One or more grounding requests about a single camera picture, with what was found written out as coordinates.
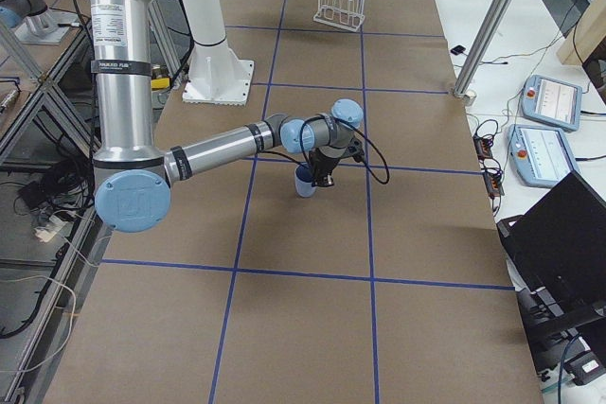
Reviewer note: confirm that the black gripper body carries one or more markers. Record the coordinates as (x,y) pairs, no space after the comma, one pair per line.
(323,167)

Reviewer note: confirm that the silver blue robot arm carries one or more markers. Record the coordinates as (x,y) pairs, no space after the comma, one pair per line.
(133,176)

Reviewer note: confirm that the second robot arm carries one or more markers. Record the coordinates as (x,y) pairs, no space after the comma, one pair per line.
(34,22)

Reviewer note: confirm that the black orange connector box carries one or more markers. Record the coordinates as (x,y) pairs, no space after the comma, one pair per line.
(492,171)

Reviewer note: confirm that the small black sensor puck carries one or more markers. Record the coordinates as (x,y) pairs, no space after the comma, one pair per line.
(458,50)

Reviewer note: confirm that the lower teach pendant tablet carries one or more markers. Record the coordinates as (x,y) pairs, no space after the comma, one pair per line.
(541,155)

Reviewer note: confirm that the teach pendant tablet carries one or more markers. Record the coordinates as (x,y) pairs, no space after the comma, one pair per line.
(541,155)
(552,102)

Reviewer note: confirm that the black laptop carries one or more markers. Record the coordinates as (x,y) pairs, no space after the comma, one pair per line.
(559,243)

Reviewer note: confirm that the upper teach pendant tablet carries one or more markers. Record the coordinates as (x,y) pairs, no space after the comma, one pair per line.
(552,102)

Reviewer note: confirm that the white power strip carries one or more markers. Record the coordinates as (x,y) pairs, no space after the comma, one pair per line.
(54,228)

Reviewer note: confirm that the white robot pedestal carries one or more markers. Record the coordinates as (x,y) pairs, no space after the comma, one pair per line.
(216,75)

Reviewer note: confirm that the white wire cup holder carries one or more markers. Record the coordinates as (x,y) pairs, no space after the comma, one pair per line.
(347,15)

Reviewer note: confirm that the aluminium frame post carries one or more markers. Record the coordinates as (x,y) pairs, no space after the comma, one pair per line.
(479,47)

